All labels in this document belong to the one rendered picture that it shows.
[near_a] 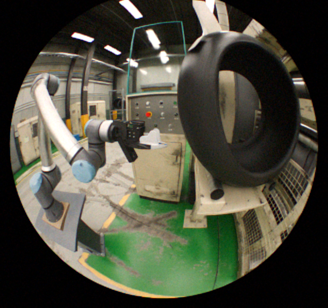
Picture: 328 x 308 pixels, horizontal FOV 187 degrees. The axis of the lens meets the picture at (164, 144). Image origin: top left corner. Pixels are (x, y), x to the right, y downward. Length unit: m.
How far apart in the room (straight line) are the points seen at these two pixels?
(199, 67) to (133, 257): 1.27
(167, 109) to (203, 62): 0.72
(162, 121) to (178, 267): 1.40
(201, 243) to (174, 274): 0.45
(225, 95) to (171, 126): 0.53
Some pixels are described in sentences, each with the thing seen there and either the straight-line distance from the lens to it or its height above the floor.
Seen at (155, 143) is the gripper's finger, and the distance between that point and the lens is 0.33.
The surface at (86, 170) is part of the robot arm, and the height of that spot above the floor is 0.96.
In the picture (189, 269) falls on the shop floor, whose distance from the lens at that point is 1.15.
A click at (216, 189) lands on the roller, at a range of 0.32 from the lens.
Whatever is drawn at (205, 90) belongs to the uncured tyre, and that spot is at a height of 1.17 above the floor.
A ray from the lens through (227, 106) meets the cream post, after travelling 0.63.
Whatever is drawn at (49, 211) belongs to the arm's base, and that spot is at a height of 0.69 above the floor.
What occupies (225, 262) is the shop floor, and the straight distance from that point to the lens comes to 1.27.
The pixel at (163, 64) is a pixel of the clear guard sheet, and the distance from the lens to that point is 0.98.
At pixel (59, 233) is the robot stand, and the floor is 0.60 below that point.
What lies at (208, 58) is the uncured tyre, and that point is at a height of 1.24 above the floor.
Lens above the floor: 1.13
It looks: 20 degrees down
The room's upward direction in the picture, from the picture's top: straight up
